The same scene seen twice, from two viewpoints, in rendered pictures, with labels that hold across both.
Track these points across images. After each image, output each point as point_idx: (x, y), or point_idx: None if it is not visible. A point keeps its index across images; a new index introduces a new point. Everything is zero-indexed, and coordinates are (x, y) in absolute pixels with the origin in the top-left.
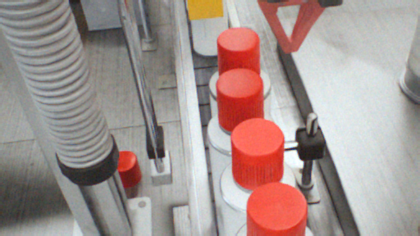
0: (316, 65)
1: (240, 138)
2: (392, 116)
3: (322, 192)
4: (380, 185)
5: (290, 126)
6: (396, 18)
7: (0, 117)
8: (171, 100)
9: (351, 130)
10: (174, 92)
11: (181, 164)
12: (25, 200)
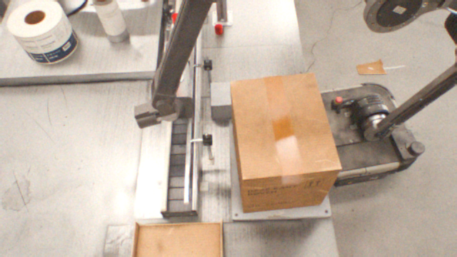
0: (151, 46)
1: None
2: (138, 26)
3: (166, 23)
4: (152, 8)
5: (166, 43)
6: (108, 66)
7: (263, 55)
8: (204, 56)
9: (151, 23)
10: (203, 59)
11: (203, 34)
12: (247, 28)
